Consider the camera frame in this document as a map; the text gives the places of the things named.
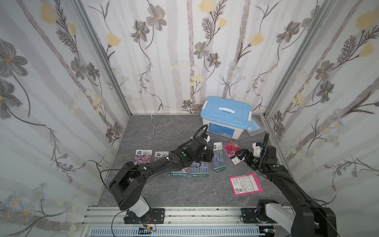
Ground lavender seed packet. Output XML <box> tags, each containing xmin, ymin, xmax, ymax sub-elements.
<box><xmin>213</xmin><ymin>142</ymin><xmax>226</xmax><ymax>173</ymax></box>
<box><xmin>190</xmin><ymin>162</ymin><xmax>209</xmax><ymax>177</ymax></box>

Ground hollyhock pink flower packet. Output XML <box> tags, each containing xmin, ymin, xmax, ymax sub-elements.
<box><xmin>224</xmin><ymin>140</ymin><xmax>244</xmax><ymax>165</ymax></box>

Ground pink back seed packet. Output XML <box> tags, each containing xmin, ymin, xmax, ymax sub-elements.
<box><xmin>230</xmin><ymin>173</ymin><xmax>264</xmax><ymax>197</ymax></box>

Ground pink phlox seed packet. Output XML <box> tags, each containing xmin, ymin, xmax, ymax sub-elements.
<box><xmin>170</xmin><ymin>168</ymin><xmax>190</xmax><ymax>177</ymax></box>

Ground purple flower seed packet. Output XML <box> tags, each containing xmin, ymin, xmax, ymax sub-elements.
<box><xmin>134</xmin><ymin>150</ymin><xmax>153</xmax><ymax>165</ymax></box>

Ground white cosmos seed packet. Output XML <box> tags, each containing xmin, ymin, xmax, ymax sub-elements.
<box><xmin>154</xmin><ymin>151</ymin><xmax>169</xmax><ymax>161</ymax></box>

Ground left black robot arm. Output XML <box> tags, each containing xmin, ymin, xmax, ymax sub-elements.
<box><xmin>108</xmin><ymin>124</ymin><xmax>214</xmax><ymax>217</ymax></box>

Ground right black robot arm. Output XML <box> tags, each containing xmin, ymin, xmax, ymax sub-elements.
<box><xmin>235</xmin><ymin>133</ymin><xmax>339</xmax><ymax>237</ymax></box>

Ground clear bag of masks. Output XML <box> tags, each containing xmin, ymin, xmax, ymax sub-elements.
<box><xmin>246</xmin><ymin>116</ymin><xmax>266</xmax><ymax>136</ymax></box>

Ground blue lid storage box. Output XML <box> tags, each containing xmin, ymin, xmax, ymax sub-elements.
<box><xmin>200</xmin><ymin>96</ymin><xmax>252</xmax><ymax>140</ymax></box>

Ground metal scissor tongs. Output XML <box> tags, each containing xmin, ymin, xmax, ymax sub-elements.
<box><xmin>148</xmin><ymin>115</ymin><xmax>163</xmax><ymax>139</ymax></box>

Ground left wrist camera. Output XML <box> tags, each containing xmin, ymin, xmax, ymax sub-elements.
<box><xmin>200</xmin><ymin>133</ymin><xmax>210</xmax><ymax>143</ymax></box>

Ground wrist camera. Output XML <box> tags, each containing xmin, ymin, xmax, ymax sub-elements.
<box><xmin>252</xmin><ymin>142</ymin><xmax>263</xmax><ymax>158</ymax></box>
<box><xmin>200</xmin><ymin>133</ymin><xmax>210</xmax><ymax>143</ymax></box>

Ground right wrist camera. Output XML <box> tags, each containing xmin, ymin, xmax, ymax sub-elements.
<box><xmin>252</xmin><ymin>142</ymin><xmax>263</xmax><ymax>158</ymax></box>

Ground white slotted cable duct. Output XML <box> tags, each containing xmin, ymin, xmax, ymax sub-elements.
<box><xmin>88</xmin><ymin>226</ymin><xmax>264</xmax><ymax>237</ymax></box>

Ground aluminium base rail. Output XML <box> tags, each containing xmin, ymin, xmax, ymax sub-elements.
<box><xmin>81</xmin><ymin>206</ymin><xmax>290</xmax><ymax>237</ymax></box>

